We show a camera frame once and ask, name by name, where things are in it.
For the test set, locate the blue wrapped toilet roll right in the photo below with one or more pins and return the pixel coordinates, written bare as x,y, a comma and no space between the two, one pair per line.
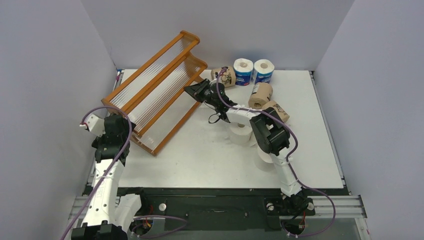
262,71

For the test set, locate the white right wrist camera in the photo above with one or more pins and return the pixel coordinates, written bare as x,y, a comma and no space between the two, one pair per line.
216,81

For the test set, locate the orange wooden tiered shelf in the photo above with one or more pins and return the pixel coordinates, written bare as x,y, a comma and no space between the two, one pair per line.
153,95

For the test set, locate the brown wrapped roll with cartoon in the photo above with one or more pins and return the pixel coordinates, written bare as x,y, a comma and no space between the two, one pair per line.
226,75

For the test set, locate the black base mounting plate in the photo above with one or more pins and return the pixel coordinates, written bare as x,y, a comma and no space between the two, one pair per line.
219,209

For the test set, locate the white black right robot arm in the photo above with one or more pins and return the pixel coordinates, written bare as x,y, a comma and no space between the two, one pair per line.
271,135

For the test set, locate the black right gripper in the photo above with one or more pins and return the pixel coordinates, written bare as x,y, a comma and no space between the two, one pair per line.
202,93

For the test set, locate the brown roll black print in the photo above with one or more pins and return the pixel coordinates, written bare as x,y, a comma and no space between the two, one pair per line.
279,110

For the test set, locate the blue wrapped toilet roll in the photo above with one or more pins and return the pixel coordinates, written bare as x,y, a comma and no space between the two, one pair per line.
262,71
243,69

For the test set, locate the blue wrapped toilet roll left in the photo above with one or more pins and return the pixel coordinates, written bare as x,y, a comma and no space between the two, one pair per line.
243,69

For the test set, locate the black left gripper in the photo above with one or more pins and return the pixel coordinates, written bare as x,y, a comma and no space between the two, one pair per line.
99,141

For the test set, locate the brown wrapped roll plain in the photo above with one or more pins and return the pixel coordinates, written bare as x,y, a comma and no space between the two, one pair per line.
260,95

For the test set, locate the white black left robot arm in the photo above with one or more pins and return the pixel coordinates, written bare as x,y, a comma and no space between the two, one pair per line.
104,218

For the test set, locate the white toilet paper roll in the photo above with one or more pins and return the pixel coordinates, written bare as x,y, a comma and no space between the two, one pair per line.
252,140
263,161
239,134

